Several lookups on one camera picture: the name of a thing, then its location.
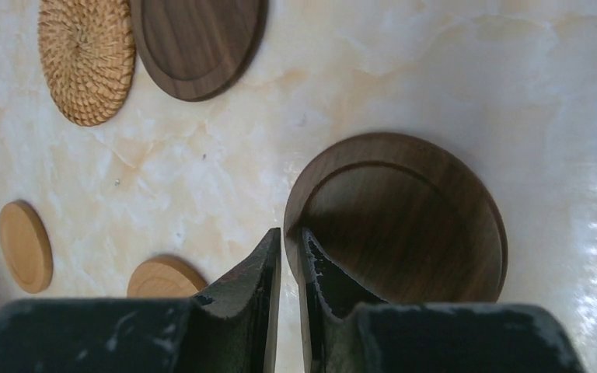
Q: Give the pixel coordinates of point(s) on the light wooden coaster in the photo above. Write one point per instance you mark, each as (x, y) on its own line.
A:
(165, 277)
(26, 247)

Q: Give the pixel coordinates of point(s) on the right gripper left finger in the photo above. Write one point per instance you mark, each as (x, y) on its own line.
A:
(230, 326)

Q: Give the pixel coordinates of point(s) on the woven rattan coaster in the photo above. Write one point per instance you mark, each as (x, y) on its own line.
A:
(87, 53)

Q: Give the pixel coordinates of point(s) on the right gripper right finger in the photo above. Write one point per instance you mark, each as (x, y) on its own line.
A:
(346, 328)

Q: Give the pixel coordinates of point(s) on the dark wooden coaster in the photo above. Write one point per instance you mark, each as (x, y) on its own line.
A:
(195, 50)
(403, 217)

